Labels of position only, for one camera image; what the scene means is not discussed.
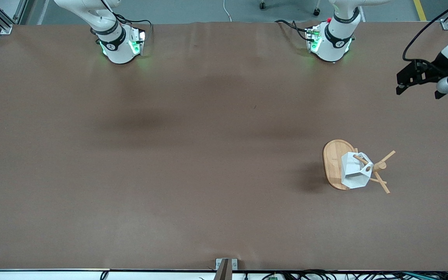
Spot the wooden cup rack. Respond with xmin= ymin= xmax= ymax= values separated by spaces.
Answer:
xmin=322 ymin=139 xmax=396 ymax=194

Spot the black base cable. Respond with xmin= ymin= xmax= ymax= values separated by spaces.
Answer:
xmin=96 ymin=0 xmax=153 ymax=32
xmin=275 ymin=19 xmax=311 ymax=42

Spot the black left base cable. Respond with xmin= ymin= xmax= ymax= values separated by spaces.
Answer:
xmin=275 ymin=19 xmax=311 ymax=42

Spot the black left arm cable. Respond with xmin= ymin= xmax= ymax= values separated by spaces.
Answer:
xmin=402 ymin=0 xmax=448 ymax=63

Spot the white faceted cup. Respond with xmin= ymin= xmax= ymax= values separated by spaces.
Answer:
xmin=340 ymin=152 xmax=374 ymax=190

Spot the black right base cable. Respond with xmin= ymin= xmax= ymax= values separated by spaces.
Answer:
xmin=96 ymin=0 xmax=153 ymax=32

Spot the metal camera post bracket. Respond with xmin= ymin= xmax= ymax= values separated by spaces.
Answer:
xmin=214 ymin=258 xmax=238 ymax=280

